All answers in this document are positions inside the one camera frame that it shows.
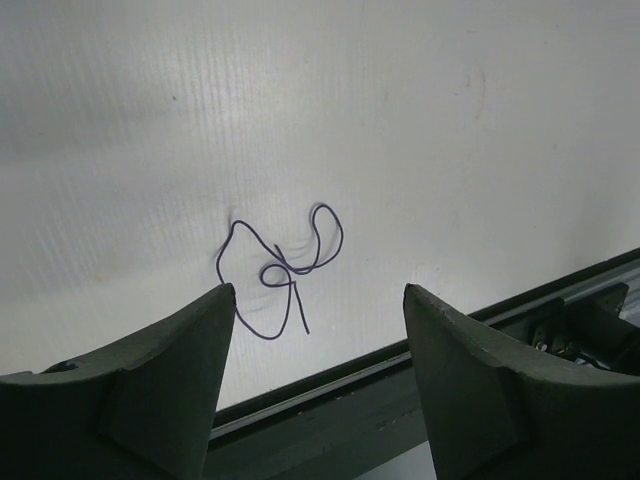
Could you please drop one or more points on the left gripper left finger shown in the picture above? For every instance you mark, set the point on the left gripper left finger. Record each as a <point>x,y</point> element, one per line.
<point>141,407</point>

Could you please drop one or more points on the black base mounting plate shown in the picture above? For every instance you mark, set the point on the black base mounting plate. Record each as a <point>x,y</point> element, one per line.
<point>360,415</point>

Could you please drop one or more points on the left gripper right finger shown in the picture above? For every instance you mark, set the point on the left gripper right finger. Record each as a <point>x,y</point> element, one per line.
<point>495,408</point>

